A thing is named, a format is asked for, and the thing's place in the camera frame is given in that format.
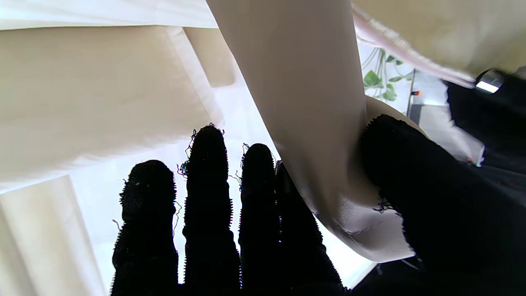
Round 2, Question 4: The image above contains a pale pink glasses pouch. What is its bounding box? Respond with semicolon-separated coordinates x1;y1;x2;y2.
205;0;428;264

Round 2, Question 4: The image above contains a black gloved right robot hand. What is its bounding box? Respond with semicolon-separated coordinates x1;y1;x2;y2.
110;114;526;296

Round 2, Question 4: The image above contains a white sheer curtain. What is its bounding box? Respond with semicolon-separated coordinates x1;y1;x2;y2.
70;78;288;288

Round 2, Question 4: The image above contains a broad-leaved green plant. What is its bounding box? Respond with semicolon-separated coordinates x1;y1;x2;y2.
362;47;414;102

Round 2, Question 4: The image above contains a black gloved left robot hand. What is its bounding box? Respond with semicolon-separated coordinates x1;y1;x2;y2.
446;68;526;165

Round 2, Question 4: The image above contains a beige pleated curtain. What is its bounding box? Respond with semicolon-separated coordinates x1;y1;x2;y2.
0;175;108;296

